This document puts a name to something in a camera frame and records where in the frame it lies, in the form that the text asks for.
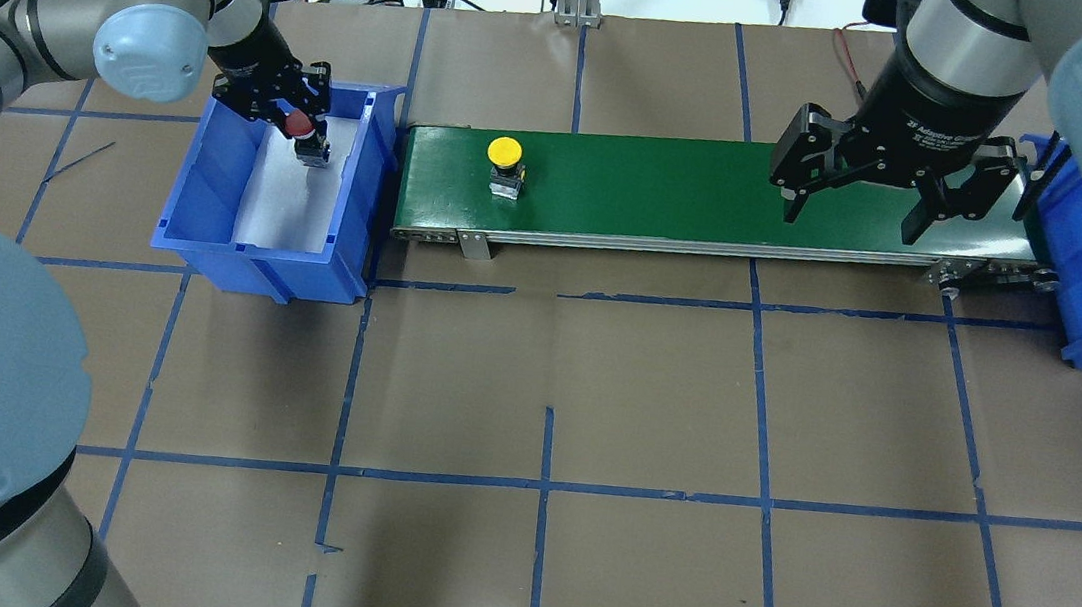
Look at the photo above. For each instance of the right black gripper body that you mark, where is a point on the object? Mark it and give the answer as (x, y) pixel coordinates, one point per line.
(929, 108)

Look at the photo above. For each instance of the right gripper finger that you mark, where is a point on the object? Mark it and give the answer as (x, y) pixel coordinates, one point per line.
(809, 157)
(991, 172)

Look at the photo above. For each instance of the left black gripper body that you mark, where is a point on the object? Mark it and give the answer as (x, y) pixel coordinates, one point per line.
(247, 54)

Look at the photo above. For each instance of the red push button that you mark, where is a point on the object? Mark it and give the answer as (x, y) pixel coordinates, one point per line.
(311, 145)

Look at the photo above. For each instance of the yellow push button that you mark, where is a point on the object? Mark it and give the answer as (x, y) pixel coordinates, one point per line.
(507, 169)

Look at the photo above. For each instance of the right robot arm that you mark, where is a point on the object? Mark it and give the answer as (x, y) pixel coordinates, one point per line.
(993, 48)

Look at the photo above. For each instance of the left white foam pad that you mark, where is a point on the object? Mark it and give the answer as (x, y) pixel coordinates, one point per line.
(286, 206)

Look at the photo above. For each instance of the left blue bin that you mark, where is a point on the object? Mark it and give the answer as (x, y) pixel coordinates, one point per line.
(197, 220)

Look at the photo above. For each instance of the green conveyor belt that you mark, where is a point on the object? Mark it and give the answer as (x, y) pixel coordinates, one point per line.
(690, 196)

